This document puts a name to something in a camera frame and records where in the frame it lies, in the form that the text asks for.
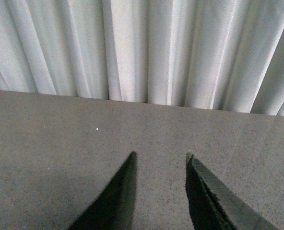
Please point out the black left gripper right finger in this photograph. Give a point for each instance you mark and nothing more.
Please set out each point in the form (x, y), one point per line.
(213, 206)

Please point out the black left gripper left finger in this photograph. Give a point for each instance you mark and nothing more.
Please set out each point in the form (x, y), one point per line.
(114, 207)

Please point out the white pleated curtain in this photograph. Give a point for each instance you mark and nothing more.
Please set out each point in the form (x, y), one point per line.
(210, 54)

